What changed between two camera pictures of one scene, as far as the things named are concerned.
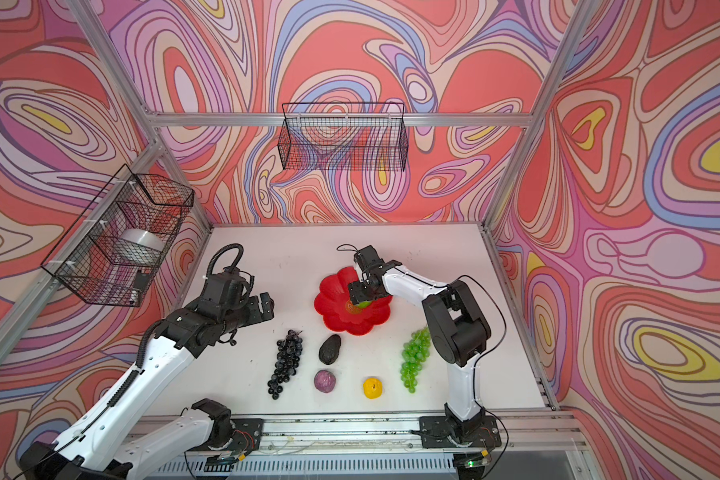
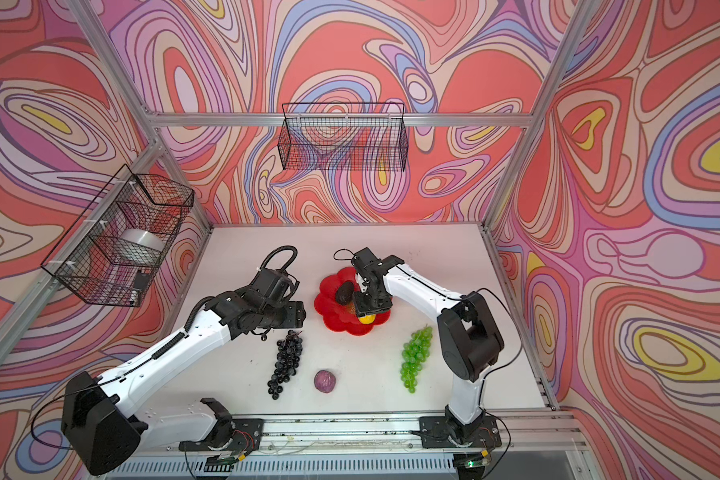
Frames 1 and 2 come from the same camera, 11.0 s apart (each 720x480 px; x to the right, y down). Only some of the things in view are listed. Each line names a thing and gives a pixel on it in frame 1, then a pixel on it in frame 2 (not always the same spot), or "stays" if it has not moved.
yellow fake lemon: (372, 388) to (367, 319)
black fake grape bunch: (288, 356) stays
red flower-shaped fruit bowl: (334, 305) stays
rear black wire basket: (343, 137) stays
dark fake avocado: (329, 349) to (344, 293)
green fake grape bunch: (415, 352) stays
